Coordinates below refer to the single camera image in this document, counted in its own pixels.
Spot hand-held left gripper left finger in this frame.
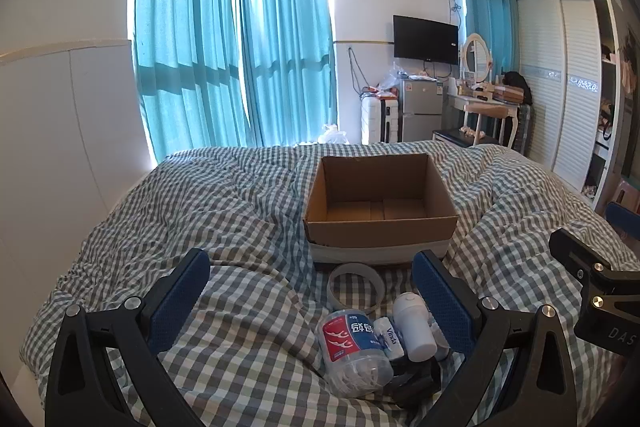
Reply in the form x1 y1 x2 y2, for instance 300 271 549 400
45 248 211 427

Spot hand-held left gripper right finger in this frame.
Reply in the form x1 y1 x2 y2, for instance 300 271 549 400
411 250 593 427

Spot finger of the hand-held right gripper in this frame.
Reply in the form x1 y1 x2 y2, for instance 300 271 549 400
604 201 640 235
548 228 640 308

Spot white bottle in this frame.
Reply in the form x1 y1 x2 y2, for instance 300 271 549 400
392 292 438 363

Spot tissue pack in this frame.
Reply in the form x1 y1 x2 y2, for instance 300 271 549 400
374 317 406 360

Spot black object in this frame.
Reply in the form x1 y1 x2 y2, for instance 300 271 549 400
385 359 443 408

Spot tape roll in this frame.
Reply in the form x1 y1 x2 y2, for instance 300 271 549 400
328 262 386 314

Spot clear dental floss jar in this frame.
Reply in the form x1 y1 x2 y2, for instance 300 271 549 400
317 307 395 398

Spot cardboard box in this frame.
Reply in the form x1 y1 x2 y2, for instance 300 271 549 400
302 153 460 267

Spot pink stool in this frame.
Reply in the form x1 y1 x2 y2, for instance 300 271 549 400
607 179 640 208

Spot checked blanket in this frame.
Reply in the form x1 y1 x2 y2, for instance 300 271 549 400
20 142 640 427

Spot white wardrobe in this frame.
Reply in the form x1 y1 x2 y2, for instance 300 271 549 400
515 0 640 212

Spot wooden box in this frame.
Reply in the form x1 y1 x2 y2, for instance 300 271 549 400
492 84 526 105

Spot black bag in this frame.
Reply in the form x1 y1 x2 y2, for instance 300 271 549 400
501 71 533 105

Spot wooden chair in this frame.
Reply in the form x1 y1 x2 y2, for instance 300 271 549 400
432 103 518 146

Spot white dressing table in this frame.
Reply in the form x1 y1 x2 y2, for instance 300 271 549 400
444 89 523 155

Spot white suitcase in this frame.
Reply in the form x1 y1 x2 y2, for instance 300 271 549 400
361 97 402 145

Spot silver fridge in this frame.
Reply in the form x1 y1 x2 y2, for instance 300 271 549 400
400 78 443 142

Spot white plastic bag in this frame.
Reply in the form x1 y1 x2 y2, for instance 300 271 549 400
318 124 350 145

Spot oval white mirror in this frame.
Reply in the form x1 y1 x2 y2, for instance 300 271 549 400
460 33 493 85

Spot clear plastic bag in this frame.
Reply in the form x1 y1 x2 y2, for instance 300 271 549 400
376 62 416 100

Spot narrow teal curtain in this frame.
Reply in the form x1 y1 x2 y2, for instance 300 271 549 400
457 0 521 80

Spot black television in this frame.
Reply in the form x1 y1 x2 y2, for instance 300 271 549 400
393 15 459 65

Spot wide teal curtain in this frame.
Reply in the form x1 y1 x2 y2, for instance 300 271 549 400
131 0 251 162

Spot black wall cable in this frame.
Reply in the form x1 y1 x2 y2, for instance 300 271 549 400
348 47 367 98

